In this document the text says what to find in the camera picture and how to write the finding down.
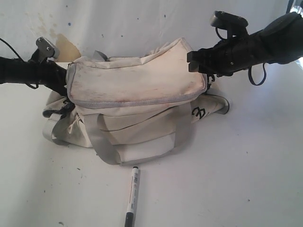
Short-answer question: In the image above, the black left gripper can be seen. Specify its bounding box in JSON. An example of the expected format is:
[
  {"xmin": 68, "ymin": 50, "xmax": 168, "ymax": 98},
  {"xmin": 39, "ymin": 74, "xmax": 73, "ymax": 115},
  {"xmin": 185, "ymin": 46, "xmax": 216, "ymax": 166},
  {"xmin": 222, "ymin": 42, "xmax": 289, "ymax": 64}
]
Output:
[{"xmin": 26, "ymin": 59, "xmax": 67, "ymax": 95}]

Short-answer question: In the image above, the black and white marker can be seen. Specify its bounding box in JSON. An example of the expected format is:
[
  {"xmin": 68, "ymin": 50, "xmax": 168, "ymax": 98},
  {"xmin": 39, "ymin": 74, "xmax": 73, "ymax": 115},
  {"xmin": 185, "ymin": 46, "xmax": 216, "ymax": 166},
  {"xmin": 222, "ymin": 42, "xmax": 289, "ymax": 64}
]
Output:
[{"xmin": 124, "ymin": 166, "xmax": 139, "ymax": 227}]

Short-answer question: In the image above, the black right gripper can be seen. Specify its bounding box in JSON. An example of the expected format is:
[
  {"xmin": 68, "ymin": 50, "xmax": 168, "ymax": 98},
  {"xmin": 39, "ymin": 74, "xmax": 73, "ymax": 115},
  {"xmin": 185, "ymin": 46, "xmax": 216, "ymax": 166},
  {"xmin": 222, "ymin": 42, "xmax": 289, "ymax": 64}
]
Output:
[{"xmin": 187, "ymin": 35, "xmax": 263, "ymax": 77}]

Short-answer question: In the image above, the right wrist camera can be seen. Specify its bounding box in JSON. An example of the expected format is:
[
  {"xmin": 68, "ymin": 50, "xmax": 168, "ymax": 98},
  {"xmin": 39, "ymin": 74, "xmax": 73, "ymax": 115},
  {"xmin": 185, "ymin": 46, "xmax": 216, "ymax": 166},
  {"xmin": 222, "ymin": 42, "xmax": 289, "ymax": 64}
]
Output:
[{"xmin": 210, "ymin": 11, "xmax": 248, "ymax": 40}]

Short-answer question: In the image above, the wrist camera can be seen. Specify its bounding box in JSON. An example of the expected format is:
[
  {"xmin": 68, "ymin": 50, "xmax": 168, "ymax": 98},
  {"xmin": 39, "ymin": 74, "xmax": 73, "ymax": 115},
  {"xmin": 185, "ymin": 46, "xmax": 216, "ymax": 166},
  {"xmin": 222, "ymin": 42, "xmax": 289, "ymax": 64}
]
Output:
[
  {"xmin": 36, "ymin": 36, "xmax": 60, "ymax": 61},
  {"xmin": 210, "ymin": 11, "xmax": 248, "ymax": 40}
]

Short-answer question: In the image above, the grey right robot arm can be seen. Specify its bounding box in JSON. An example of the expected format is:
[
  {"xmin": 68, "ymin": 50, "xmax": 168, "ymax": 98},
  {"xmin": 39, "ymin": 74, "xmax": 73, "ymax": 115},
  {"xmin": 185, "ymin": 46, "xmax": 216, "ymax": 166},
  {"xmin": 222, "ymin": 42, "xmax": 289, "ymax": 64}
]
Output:
[{"xmin": 187, "ymin": 11, "xmax": 303, "ymax": 77}]

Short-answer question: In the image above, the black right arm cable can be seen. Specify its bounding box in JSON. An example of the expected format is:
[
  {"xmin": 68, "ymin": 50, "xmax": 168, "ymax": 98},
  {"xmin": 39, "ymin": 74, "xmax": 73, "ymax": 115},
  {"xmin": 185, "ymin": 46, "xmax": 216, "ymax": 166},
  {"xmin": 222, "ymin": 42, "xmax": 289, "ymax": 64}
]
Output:
[{"xmin": 247, "ymin": 62, "xmax": 268, "ymax": 86}]

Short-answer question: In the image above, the white canvas duffel bag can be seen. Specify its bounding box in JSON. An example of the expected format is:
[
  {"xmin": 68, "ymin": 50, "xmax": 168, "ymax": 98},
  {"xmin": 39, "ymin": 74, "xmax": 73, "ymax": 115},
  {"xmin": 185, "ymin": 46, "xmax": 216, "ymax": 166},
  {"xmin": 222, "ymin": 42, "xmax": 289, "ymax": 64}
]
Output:
[{"xmin": 43, "ymin": 38, "xmax": 230, "ymax": 166}]

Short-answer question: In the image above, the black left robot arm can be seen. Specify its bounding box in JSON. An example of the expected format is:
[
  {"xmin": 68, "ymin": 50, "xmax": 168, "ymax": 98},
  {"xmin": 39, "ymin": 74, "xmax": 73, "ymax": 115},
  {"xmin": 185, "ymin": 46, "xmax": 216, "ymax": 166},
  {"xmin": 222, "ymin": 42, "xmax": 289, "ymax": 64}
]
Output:
[{"xmin": 0, "ymin": 37, "xmax": 67, "ymax": 96}]

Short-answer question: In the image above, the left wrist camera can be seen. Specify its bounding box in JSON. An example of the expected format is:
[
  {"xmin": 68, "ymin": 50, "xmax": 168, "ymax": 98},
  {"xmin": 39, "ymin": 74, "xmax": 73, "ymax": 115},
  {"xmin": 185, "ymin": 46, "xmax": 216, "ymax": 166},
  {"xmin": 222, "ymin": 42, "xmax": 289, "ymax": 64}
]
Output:
[{"xmin": 36, "ymin": 36, "xmax": 60, "ymax": 61}]

